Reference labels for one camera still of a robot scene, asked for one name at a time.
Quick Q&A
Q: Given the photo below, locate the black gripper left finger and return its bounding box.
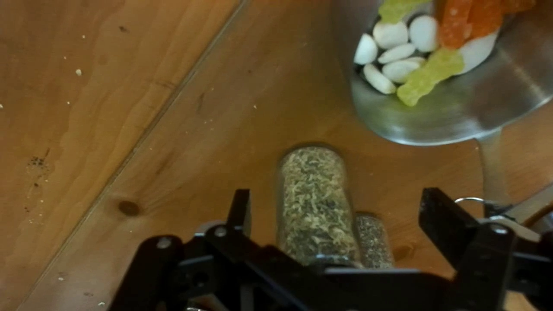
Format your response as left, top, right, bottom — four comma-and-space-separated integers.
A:
109, 188, 254, 311

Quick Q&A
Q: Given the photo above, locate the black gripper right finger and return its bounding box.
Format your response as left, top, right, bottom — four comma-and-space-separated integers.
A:
418, 188, 515, 311

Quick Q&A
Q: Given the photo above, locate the green herb spice bottle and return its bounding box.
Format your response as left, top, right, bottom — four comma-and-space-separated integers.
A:
276, 145, 359, 266

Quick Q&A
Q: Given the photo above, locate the dark herb spice bottle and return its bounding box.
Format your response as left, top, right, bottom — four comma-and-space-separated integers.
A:
354, 213, 394, 270

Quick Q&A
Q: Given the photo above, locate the steel cup with candy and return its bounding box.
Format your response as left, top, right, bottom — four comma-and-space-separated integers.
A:
332, 0, 553, 145

